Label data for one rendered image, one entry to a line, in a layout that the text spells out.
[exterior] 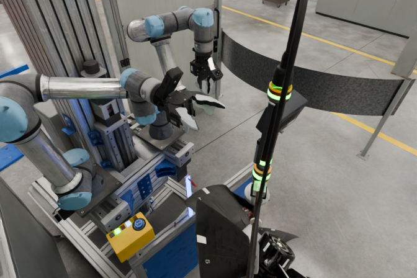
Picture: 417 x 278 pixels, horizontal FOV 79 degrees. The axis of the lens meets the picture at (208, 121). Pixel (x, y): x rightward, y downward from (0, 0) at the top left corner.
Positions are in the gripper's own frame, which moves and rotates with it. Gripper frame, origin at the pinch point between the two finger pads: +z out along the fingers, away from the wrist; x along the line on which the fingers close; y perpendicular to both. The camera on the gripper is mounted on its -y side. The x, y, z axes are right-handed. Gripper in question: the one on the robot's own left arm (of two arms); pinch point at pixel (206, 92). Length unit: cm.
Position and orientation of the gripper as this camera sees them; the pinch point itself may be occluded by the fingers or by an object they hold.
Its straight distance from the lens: 115.1
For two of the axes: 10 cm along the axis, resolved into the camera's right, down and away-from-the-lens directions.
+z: 0.0, 7.6, 6.5
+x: -7.5, 4.3, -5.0
